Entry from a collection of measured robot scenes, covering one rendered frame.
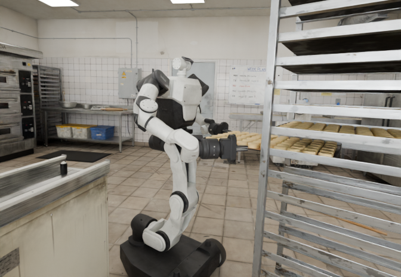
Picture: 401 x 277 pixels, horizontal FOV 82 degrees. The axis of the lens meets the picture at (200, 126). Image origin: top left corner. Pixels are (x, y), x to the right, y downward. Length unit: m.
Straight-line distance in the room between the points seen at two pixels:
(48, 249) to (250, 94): 4.69
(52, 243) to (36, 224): 0.13
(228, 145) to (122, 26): 5.36
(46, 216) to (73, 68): 5.72
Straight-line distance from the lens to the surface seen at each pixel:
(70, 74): 6.69
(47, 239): 1.14
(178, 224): 1.56
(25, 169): 1.38
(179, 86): 1.32
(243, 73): 5.28
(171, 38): 5.63
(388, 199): 0.99
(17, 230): 1.04
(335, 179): 1.40
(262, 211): 1.04
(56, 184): 1.10
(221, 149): 0.97
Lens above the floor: 1.27
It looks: 8 degrees down
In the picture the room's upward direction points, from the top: 2 degrees clockwise
